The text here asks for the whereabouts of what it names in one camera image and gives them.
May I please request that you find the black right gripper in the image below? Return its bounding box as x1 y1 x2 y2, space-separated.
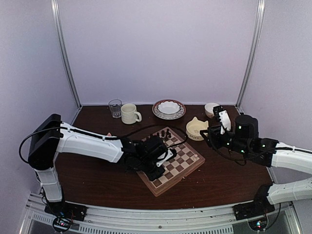
200 125 250 156

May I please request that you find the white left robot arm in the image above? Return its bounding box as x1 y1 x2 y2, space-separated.
26 114 175 216

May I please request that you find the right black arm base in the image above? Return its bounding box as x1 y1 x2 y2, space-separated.
233 200 275 221

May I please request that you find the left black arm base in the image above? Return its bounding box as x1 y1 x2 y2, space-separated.
44 202 87 221

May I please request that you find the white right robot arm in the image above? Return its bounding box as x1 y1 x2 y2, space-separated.
200 114 312 215

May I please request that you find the wooden chess board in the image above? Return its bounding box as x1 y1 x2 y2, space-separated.
137 127 205 197

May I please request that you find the cream ribbed mug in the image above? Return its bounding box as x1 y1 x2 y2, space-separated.
121 103 142 125

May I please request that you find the white floral small bowl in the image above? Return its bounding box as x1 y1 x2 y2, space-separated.
204 102 219 118

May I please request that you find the yellow cat-ear bowl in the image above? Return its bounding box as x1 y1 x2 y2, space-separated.
186 117 209 141

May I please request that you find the white scalloped bowl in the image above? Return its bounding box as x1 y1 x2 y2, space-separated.
157 101 180 115

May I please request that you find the patterned brown rim plate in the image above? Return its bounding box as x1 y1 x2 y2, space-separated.
152 99 186 120

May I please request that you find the clear drinking glass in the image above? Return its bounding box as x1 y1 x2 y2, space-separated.
108 99 122 118

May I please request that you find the right black cable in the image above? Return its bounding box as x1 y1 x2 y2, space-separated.
207 141 249 165

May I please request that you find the black cable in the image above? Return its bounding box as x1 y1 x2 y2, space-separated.
207 141 249 165
107 124 189 149

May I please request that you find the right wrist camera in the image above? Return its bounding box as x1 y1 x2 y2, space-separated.
213 105 232 135

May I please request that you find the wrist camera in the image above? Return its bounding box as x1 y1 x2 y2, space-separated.
156 149 177 167
213 105 232 135

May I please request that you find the left black cable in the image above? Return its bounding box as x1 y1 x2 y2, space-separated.
107 124 189 149

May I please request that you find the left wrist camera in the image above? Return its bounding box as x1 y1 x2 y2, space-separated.
156 149 177 167

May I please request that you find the front aluminium rail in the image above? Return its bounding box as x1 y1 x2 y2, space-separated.
17 193 304 234

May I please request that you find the right aluminium frame post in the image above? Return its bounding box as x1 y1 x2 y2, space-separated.
235 0 266 113

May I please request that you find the aluminium frame post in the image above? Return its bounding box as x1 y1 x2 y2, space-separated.
235 0 266 113
50 0 81 109

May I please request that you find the left aluminium frame post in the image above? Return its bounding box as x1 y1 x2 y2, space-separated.
50 0 81 109

